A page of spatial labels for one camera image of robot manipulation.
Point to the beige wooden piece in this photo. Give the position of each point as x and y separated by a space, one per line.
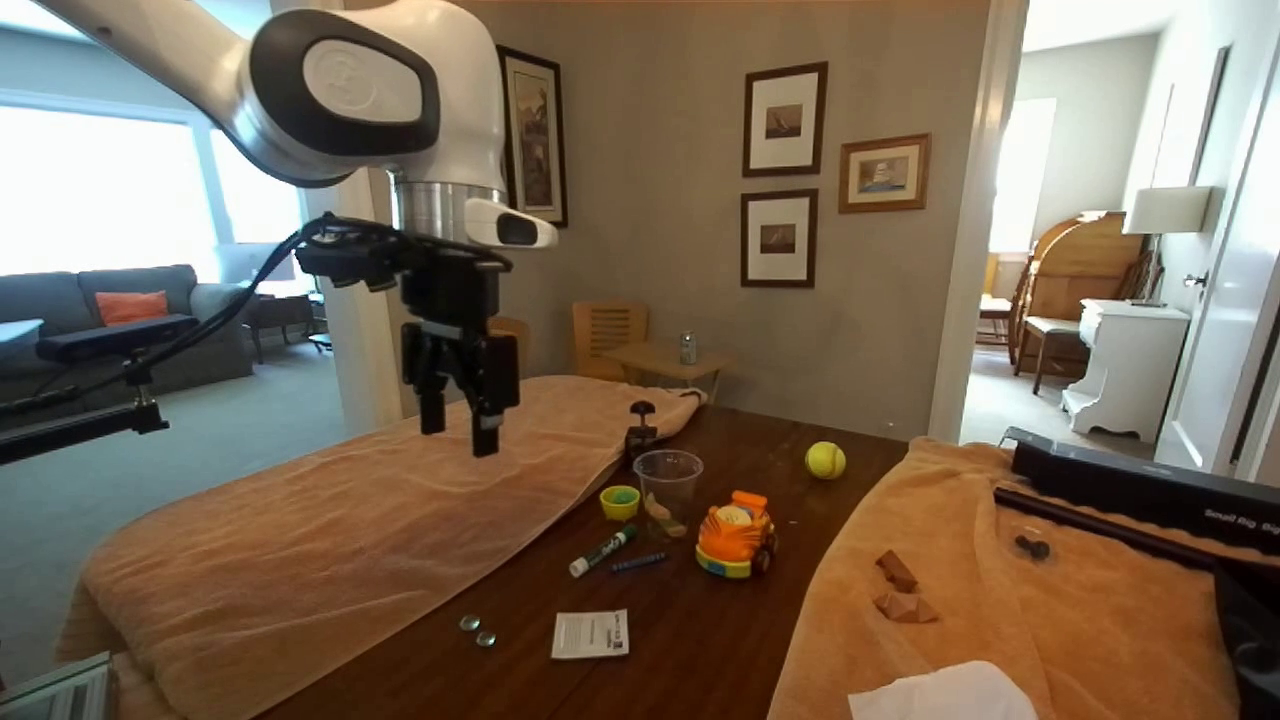
662 512

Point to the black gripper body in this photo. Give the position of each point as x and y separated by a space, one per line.
454 294

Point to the black bag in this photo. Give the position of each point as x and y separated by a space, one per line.
1255 643

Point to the white paper card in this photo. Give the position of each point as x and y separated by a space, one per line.
591 635

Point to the large framed wall picture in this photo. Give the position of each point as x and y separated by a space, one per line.
1185 126

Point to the white shade lamp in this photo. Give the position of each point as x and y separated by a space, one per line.
1171 208

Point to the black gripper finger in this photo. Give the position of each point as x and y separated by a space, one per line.
491 414
431 393

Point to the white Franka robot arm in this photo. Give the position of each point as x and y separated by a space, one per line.
347 82

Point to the black stereo camera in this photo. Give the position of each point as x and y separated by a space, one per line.
122 339

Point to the orange towel with objects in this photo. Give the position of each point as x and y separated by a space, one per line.
1067 625

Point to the light wooden block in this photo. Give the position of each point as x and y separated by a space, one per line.
905 611

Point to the long black case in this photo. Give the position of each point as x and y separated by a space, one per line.
1132 486

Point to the clear plastic cup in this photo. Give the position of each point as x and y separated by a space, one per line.
664 475

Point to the dark blue pen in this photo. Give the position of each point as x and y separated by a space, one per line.
641 561

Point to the small silver coin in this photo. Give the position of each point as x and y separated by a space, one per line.
487 639
470 623

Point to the orange toy truck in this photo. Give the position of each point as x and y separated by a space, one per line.
734 542

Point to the white panel door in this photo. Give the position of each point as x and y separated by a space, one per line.
1241 307

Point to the black rod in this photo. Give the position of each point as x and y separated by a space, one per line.
1106 521

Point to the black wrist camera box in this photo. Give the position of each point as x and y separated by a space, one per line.
352 255

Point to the large bright window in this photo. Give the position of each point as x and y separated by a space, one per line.
93 187

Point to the dark wooden block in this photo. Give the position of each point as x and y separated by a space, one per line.
897 568

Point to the white nightstand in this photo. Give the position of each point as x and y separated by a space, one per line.
1124 375

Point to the grey sofa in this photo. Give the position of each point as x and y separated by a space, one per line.
203 365

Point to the white ribbed box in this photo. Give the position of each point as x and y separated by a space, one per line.
54 694

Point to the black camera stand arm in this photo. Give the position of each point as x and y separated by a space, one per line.
80 431

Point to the wooden framed picture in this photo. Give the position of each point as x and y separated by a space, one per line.
887 174

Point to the black clamp mount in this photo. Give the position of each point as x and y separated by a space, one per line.
641 433

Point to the large orange towel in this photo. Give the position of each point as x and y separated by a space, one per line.
335 533

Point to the small black object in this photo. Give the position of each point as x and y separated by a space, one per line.
1033 546

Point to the yellow green tennis ball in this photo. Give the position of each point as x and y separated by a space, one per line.
827 462

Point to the wooden side table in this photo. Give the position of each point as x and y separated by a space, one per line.
664 362

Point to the small yellow green cup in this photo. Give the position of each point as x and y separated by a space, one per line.
623 502

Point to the narrow bright window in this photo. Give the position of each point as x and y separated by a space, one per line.
1020 174

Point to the white cloth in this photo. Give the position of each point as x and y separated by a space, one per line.
941 694

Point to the wooden rocking chair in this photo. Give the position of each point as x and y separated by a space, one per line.
1082 264

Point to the orange pillow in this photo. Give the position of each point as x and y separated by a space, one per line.
129 307

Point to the white marker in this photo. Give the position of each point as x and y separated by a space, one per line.
600 549

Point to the clear water bottle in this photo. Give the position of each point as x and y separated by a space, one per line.
689 350

